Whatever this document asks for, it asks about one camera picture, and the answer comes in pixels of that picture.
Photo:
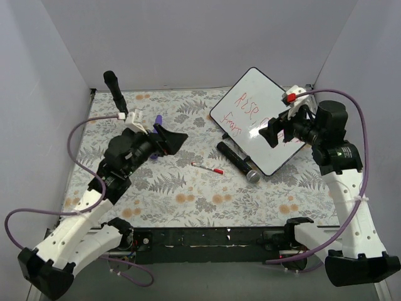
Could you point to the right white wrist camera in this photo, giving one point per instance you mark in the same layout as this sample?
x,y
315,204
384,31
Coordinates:
x,y
296,97

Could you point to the aluminium frame rail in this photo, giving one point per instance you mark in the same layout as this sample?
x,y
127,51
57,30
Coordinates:
x,y
94,233

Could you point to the black microphone silver head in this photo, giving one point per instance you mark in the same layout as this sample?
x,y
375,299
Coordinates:
x,y
251,175

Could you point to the floral patterned table mat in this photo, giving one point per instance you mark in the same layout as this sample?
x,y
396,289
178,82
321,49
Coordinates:
x,y
169,192

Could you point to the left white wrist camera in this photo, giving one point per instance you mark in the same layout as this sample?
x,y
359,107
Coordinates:
x,y
133,120

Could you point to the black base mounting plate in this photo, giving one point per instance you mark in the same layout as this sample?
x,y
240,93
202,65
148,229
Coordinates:
x,y
204,256

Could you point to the white whiteboard black frame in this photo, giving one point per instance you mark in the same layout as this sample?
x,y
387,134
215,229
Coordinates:
x,y
246,109

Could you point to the black microphone on stand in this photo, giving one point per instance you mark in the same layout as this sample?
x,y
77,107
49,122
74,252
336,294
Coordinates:
x,y
111,81

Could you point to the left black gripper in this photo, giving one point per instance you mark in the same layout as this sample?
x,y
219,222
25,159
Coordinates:
x,y
160,140

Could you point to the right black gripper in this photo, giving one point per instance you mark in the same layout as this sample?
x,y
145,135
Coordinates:
x,y
285,128

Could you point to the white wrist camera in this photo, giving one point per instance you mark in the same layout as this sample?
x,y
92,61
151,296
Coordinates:
x,y
296,97
133,120

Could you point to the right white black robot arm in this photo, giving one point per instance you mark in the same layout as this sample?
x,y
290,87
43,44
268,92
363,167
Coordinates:
x,y
355,254

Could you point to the white marker pen red end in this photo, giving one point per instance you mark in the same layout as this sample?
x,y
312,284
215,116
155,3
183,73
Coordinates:
x,y
212,169

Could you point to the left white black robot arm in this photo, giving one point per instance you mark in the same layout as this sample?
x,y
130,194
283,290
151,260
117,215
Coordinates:
x,y
52,265

